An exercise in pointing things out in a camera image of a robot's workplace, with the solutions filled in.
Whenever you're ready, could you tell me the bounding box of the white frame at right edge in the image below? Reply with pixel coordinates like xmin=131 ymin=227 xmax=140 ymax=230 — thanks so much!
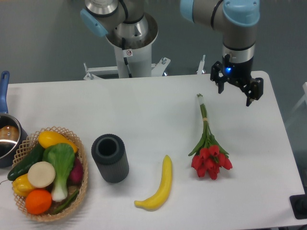
xmin=285 ymin=82 xmax=307 ymax=128

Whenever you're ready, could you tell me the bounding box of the yellow banana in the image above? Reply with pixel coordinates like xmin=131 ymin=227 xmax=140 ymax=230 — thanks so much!
xmin=134 ymin=155 xmax=173 ymax=211

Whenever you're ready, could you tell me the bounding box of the green bean pod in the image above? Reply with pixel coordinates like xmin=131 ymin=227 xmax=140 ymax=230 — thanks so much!
xmin=52 ymin=190 xmax=79 ymax=215

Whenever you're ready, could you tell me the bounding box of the black cable on pedestal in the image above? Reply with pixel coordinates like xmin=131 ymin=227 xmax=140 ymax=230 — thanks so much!
xmin=121 ymin=37 xmax=133 ymax=78

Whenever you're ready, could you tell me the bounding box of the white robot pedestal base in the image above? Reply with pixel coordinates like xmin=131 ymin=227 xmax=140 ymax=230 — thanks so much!
xmin=81 ymin=10 xmax=171 ymax=80

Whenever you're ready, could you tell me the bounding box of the purple red onion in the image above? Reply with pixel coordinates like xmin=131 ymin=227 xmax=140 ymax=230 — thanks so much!
xmin=69 ymin=158 xmax=83 ymax=184

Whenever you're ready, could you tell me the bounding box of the red tulip bouquet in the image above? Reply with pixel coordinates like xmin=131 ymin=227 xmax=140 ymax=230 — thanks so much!
xmin=189 ymin=93 xmax=233 ymax=180

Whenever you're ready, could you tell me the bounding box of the orange fruit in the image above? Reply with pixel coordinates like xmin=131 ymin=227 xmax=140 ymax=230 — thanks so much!
xmin=25 ymin=189 xmax=52 ymax=215

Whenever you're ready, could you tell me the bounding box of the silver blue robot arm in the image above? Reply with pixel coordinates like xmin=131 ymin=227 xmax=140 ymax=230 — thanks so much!
xmin=80 ymin=0 xmax=263 ymax=105

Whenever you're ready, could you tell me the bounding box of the dark grey ribbed vase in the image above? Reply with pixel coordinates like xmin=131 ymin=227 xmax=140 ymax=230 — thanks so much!
xmin=91 ymin=134 xmax=130 ymax=183

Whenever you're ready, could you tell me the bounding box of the black device at table edge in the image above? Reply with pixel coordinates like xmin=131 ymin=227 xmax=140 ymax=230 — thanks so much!
xmin=289 ymin=194 xmax=307 ymax=219

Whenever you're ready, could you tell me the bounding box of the green bok choy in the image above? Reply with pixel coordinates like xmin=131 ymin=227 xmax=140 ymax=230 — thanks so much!
xmin=43 ymin=143 xmax=75 ymax=202

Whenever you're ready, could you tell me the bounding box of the dark green cucumber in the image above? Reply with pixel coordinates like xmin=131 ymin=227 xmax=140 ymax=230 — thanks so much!
xmin=7 ymin=143 xmax=45 ymax=181

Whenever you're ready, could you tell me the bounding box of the yellow squash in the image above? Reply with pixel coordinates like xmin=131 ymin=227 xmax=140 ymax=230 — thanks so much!
xmin=38 ymin=131 xmax=78 ymax=153

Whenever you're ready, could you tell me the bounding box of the yellow bell pepper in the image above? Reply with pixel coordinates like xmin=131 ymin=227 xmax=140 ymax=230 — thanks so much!
xmin=12 ymin=173 xmax=36 ymax=197

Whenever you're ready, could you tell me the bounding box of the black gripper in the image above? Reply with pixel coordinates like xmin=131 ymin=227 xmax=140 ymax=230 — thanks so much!
xmin=210 ymin=54 xmax=263 ymax=106

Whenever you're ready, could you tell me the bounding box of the blue handled saucepan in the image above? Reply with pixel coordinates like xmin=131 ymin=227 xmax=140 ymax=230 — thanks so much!
xmin=0 ymin=71 xmax=27 ymax=168

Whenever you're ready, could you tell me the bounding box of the round beige bun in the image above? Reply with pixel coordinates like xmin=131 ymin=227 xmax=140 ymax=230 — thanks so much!
xmin=27 ymin=161 xmax=56 ymax=188

